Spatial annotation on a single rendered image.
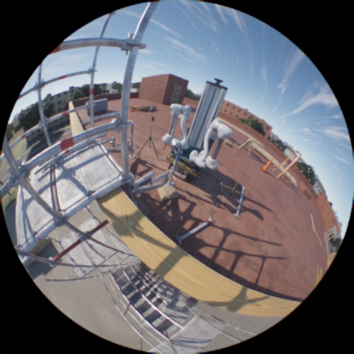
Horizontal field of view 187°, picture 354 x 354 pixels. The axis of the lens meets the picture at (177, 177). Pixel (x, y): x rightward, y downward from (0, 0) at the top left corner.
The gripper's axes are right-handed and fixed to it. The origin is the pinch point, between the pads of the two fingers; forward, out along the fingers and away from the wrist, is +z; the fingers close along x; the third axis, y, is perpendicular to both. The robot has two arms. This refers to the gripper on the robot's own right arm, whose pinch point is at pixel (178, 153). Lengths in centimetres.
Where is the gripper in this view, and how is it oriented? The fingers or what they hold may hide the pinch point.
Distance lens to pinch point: 150.5
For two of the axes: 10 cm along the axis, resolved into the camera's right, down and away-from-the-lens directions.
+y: 2.4, -6.8, -6.9
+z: 1.9, 7.3, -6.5
